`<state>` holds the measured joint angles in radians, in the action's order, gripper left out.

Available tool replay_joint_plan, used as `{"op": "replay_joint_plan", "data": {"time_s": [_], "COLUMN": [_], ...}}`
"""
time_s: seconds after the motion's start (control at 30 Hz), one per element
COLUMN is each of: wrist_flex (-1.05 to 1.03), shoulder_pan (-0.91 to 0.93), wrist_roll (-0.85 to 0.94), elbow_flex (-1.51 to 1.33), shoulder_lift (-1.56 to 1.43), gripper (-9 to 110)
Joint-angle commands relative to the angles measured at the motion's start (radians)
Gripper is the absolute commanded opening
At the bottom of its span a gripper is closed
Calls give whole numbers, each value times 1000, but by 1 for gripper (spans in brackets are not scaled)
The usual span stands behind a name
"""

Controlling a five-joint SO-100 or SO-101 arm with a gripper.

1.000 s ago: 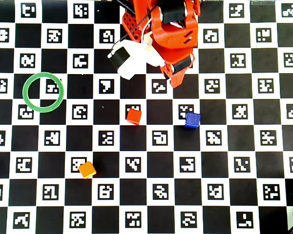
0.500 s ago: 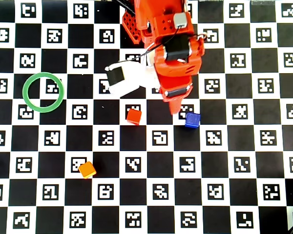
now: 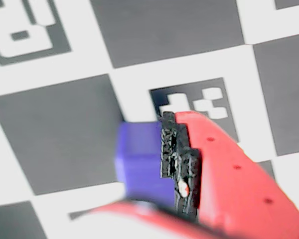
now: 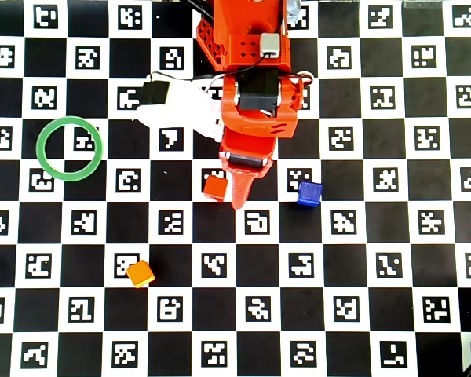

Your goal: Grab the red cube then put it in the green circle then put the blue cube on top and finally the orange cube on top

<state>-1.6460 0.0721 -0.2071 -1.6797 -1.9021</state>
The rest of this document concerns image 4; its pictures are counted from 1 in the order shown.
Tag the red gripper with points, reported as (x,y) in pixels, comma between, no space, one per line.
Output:
(244,161)

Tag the red cube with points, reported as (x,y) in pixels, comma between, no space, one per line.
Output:
(215,187)

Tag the blue cube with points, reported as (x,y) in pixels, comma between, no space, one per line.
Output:
(309,193)

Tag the orange cube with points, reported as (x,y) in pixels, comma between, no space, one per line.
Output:
(140,273)

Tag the grey square module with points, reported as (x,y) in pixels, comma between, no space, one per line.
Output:
(270,44)

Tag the silver tape patch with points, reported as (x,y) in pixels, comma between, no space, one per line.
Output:
(294,12)

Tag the black white marker checkerboard mat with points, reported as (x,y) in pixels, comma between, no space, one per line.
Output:
(39,231)

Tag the grey tape strip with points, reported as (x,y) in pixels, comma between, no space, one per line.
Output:
(422,3)

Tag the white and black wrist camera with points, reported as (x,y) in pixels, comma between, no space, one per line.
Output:
(180,110)

